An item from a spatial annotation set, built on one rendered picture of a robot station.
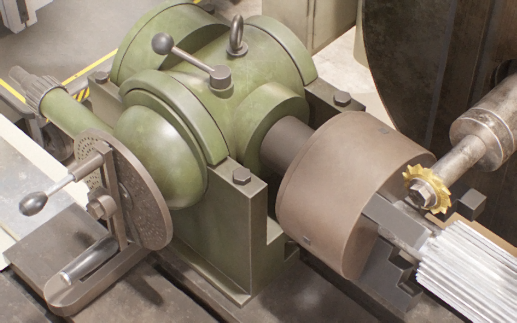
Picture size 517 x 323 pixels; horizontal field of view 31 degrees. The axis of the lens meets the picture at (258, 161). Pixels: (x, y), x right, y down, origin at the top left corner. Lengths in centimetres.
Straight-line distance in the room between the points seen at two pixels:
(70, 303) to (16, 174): 61
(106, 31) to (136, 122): 162
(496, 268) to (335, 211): 19
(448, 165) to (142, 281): 50
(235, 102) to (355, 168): 20
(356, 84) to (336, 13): 160
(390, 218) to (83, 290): 48
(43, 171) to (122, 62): 67
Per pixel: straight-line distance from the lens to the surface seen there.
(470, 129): 116
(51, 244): 145
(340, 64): 319
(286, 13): 152
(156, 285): 138
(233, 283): 136
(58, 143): 281
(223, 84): 122
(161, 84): 121
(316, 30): 151
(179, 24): 131
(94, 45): 280
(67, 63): 276
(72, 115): 134
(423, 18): 130
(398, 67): 139
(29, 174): 191
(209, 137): 119
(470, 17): 124
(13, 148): 197
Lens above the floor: 213
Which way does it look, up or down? 48 degrees down
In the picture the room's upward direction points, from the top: straight up
